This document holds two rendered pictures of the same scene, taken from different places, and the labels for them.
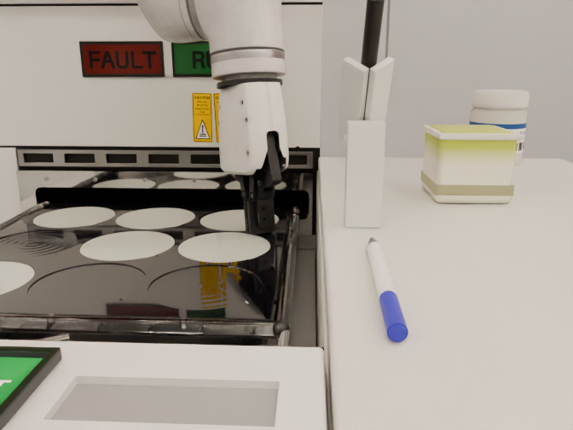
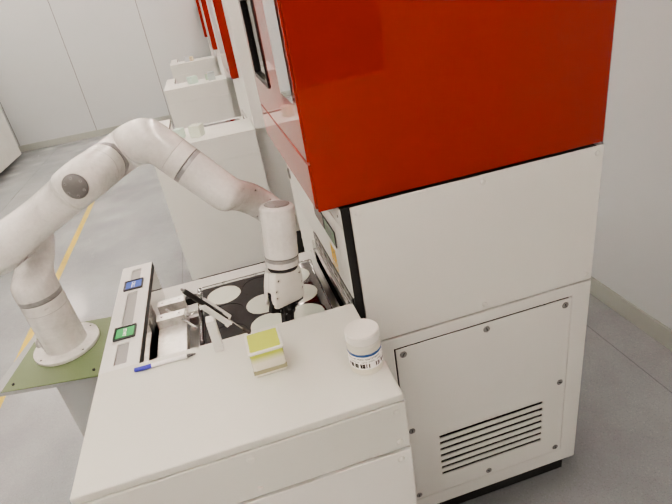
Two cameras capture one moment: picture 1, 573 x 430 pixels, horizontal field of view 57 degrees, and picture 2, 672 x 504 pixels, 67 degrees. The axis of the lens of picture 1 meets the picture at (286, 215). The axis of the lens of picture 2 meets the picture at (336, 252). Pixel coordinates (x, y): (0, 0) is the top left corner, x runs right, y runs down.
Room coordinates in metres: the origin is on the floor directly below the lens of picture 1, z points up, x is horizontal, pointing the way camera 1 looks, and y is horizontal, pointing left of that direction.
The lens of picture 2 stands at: (0.49, -1.08, 1.68)
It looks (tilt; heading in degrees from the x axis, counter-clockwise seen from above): 28 degrees down; 77
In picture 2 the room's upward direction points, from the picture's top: 10 degrees counter-clockwise
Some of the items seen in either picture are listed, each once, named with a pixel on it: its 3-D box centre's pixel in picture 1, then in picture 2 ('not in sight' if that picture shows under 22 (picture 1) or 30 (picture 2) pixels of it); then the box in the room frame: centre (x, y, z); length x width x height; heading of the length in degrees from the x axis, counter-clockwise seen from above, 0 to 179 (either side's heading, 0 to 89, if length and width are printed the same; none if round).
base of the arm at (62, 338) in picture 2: not in sight; (54, 321); (-0.04, 0.38, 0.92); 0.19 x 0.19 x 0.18
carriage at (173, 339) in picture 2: not in sight; (174, 342); (0.29, 0.17, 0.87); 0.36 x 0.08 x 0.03; 87
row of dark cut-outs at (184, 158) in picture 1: (164, 159); (331, 264); (0.77, 0.18, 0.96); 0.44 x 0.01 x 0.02; 87
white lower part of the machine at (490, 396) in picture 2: not in sight; (429, 344); (1.13, 0.34, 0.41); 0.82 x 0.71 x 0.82; 87
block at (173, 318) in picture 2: not in sight; (171, 318); (0.30, 0.25, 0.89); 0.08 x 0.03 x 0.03; 177
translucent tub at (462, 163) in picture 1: (465, 162); (266, 352); (0.52, -0.18, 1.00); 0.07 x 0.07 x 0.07; 88
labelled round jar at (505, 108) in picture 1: (496, 127); (364, 346); (0.71, -0.28, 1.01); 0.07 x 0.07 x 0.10
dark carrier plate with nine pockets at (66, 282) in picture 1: (128, 246); (263, 304); (0.56, 0.18, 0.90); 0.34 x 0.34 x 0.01; 87
